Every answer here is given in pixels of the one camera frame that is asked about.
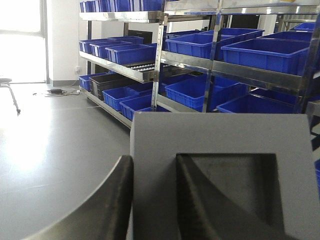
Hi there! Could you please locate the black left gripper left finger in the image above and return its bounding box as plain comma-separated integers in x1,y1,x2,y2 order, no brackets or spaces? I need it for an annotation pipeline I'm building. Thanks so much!
28,155,134,240

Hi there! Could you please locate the large blue bin right shelf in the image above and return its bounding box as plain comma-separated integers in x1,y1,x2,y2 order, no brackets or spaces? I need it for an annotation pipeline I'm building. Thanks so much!
221,38,310,76

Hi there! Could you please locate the gray foam base block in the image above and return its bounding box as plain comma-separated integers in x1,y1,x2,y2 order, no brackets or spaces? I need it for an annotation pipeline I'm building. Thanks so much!
130,112,320,240

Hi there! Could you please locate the steel shelving rack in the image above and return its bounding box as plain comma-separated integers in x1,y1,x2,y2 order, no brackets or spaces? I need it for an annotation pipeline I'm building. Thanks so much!
78,0,320,131

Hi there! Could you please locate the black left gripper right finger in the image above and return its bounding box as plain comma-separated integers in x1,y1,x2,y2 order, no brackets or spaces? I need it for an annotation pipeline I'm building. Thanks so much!
176,154,292,240

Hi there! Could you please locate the blue bin middle shelf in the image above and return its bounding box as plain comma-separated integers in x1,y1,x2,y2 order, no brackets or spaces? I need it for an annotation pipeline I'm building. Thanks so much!
105,44,157,65

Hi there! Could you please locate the black plastic bin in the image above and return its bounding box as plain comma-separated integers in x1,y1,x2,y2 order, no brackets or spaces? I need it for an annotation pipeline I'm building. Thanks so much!
89,73,135,101

